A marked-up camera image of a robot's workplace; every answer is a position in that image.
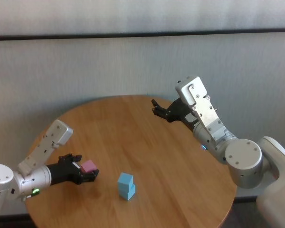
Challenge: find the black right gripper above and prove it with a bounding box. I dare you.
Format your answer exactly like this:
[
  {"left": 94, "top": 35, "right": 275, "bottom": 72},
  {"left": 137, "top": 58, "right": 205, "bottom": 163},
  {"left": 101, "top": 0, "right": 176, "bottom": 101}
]
[{"left": 151, "top": 80, "right": 200, "bottom": 132}]

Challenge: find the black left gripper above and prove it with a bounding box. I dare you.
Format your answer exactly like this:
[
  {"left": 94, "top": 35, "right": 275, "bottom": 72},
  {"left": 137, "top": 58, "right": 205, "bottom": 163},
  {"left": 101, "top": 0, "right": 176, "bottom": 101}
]
[{"left": 47, "top": 153, "right": 100, "bottom": 186}]

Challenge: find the pink cube block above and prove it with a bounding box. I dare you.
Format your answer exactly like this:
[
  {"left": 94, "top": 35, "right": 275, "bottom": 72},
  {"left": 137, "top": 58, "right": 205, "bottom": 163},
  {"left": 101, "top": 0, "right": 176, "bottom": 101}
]
[{"left": 80, "top": 159, "right": 97, "bottom": 173}]

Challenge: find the light blue cube block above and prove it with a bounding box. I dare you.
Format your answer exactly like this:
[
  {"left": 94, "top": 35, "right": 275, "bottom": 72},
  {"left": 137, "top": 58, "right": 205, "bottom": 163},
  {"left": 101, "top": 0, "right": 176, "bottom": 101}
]
[
  {"left": 119, "top": 184, "right": 136, "bottom": 202},
  {"left": 117, "top": 172, "right": 134, "bottom": 192}
]

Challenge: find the black horizontal wall rail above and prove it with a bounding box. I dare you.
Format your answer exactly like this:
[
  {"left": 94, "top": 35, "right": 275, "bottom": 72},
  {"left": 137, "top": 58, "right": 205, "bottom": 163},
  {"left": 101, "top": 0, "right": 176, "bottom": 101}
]
[{"left": 0, "top": 27, "right": 285, "bottom": 42}]

